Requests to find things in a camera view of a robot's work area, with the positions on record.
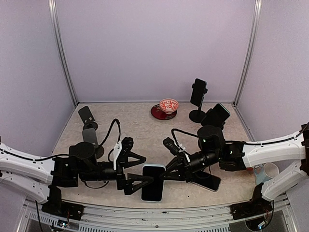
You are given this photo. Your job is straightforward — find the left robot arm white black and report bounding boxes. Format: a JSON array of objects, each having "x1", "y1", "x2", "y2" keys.
[{"x1": 0, "y1": 138, "x2": 153, "y2": 215}]

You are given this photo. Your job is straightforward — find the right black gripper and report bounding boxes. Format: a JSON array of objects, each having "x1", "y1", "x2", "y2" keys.
[{"x1": 159, "y1": 150, "x2": 220, "y2": 183}]

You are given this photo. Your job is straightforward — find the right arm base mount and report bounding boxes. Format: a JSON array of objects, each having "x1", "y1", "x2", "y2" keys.
[{"x1": 230, "y1": 185, "x2": 273, "y2": 220}]

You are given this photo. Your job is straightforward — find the phone pink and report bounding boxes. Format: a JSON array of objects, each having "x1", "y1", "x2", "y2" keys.
[{"x1": 191, "y1": 171, "x2": 221, "y2": 192}]

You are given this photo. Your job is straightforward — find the black pole stand clamp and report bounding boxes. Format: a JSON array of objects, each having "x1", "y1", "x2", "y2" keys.
[{"x1": 189, "y1": 98, "x2": 206, "y2": 123}]

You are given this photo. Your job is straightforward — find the red patterned teacup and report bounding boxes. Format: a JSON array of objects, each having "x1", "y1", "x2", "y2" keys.
[{"x1": 159, "y1": 99, "x2": 179, "y2": 114}]

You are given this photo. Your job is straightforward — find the phone black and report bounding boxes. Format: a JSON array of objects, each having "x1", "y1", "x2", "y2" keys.
[{"x1": 190, "y1": 78, "x2": 208, "y2": 107}]

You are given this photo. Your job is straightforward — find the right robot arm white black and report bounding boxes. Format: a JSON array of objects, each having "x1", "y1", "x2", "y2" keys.
[{"x1": 160, "y1": 124, "x2": 309, "y2": 215}]

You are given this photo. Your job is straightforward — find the aluminium frame post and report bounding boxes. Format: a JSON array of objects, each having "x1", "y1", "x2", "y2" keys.
[
  {"x1": 48, "y1": 0, "x2": 79, "y2": 107},
  {"x1": 233, "y1": 0, "x2": 262, "y2": 107}
]

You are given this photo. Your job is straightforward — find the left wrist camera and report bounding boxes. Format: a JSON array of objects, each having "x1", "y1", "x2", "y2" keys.
[{"x1": 113, "y1": 137, "x2": 134, "y2": 171}]

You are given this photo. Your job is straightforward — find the left aluminium frame post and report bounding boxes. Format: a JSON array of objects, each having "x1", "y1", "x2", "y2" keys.
[{"x1": 48, "y1": 0, "x2": 79, "y2": 107}]

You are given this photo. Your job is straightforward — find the folding phone stand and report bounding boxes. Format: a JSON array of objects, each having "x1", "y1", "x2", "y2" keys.
[
  {"x1": 82, "y1": 128, "x2": 104, "y2": 159},
  {"x1": 78, "y1": 106, "x2": 98, "y2": 130}
]

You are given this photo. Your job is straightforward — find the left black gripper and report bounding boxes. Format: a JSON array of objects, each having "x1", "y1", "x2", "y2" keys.
[{"x1": 78, "y1": 152, "x2": 153, "y2": 195}]

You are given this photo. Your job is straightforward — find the red saucer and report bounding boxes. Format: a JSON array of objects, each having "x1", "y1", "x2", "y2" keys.
[{"x1": 150, "y1": 104, "x2": 177, "y2": 120}]

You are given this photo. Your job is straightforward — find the black pole stand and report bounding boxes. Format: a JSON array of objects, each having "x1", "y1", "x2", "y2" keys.
[{"x1": 203, "y1": 108, "x2": 225, "y2": 129}]

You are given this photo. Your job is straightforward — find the right aluminium frame post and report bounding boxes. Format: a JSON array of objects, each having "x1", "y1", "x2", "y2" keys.
[{"x1": 233, "y1": 0, "x2": 262, "y2": 107}]

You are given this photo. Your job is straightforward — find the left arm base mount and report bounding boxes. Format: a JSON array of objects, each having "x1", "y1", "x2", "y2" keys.
[{"x1": 42, "y1": 185, "x2": 84, "y2": 221}]

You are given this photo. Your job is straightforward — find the phone blue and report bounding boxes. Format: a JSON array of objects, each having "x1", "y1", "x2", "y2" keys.
[
  {"x1": 140, "y1": 164, "x2": 166, "y2": 203},
  {"x1": 200, "y1": 103, "x2": 230, "y2": 129}
]

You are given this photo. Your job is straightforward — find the light blue mug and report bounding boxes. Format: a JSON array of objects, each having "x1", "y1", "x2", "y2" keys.
[{"x1": 253, "y1": 164, "x2": 272, "y2": 185}]

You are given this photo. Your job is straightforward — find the front aluminium rail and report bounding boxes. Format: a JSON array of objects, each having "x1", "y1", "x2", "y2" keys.
[{"x1": 14, "y1": 194, "x2": 298, "y2": 232}]

